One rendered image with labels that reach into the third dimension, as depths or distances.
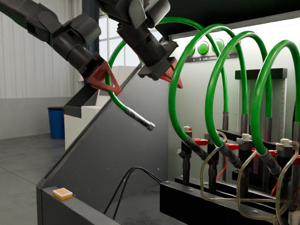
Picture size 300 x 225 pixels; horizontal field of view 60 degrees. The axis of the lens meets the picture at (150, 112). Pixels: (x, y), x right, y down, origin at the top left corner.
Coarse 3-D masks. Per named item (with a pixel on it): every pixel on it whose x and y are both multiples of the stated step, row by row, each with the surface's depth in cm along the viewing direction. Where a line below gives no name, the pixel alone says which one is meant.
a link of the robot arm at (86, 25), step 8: (40, 16) 63; (48, 16) 63; (80, 16) 69; (48, 24) 63; (56, 24) 64; (64, 24) 66; (72, 24) 67; (80, 24) 68; (88, 24) 68; (96, 24) 69; (56, 32) 64; (80, 32) 66; (88, 32) 67; (96, 32) 69; (88, 40) 68
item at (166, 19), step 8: (192, 24) 74; (208, 40) 77; (120, 48) 66; (216, 48) 78; (112, 56) 66; (112, 64) 66; (224, 72) 79; (224, 80) 80; (224, 88) 80; (112, 96) 67; (224, 96) 81; (120, 104) 67; (224, 104) 81; (224, 112) 81
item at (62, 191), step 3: (60, 189) 69; (63, 189) 69; (60, 192) 67; (63, 192) 67; (66, 192) 67; (69, 192) 67; (54, 195) 68; (57, 195) 67; (60, 198) 66; (63, 198) 66; (66, 198) 66
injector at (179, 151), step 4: (184, 132) 67; (188, 132) 67; (184, 144) 67; (184, 148) 67; (188, 148) 67; (180, 152) 66; (184, 152) 67; (188, 152) 67; (180, 156) 67; (184, 156) 67; (188, 156) 67; (184, 160) 68; (188, 160) 68; (184, 164) 68; (188, 164) 68; (184, 168) 68; (188, 168) 68; (184, 172) 68; (188, 172) 68; (184, 176) 68; (188, 176) 68; (184, 180) 68; (188, 180) 68; (184, 184) 68; (188, 184) 69
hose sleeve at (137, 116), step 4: (128, 108) 68; (128, 112) 68; (132, 112) 69; (132, 116) 69; (136, 116) 69; (140, 116) 70; (136, 120) 70; (140, 120) 70; (144, 120) 70; (144, 124) 70; (148, 124) 71
